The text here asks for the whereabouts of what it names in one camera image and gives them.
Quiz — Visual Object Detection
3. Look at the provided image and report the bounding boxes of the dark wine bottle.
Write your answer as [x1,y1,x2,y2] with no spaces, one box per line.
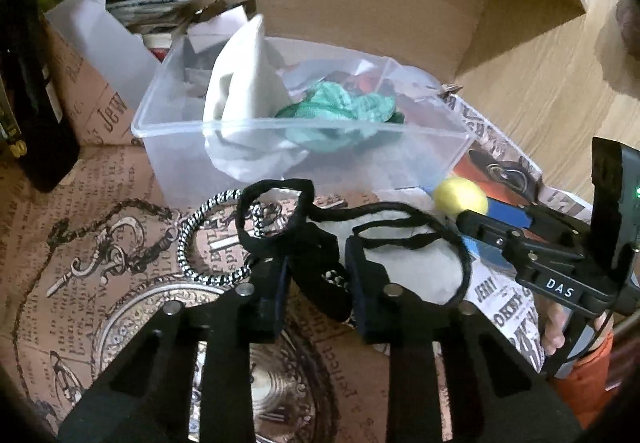
[1,0,80,193]

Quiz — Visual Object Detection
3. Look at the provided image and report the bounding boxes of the yellow soft ball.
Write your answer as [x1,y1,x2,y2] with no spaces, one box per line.
[433,177,489,218]

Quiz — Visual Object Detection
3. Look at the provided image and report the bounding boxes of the black and white hair tie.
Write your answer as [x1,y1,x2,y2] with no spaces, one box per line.
[177,188,281,288]

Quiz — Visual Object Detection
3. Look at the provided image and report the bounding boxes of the black face mask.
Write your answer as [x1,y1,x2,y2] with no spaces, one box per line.
[235,179,472,323]

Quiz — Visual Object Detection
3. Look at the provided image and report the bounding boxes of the person's right hand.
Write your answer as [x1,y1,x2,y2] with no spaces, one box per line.
[541,302,616,359]

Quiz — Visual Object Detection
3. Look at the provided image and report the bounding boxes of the green knitted cloth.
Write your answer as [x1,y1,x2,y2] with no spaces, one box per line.
[276,81,405,154]

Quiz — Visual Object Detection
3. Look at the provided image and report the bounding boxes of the clear plastic storage bin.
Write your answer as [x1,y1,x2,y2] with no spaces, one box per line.
[131,37,472,207]

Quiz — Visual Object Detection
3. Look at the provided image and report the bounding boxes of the white cloth pouch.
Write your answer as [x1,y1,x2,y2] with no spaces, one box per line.
[203,14,308,183]

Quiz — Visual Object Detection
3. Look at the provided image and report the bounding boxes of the white paper sheet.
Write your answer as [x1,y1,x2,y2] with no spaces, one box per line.
[44,0,160,111]

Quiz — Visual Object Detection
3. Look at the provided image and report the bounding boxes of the vintage newspaper print mat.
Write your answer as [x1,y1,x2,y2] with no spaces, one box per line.
[1,148,388,442]

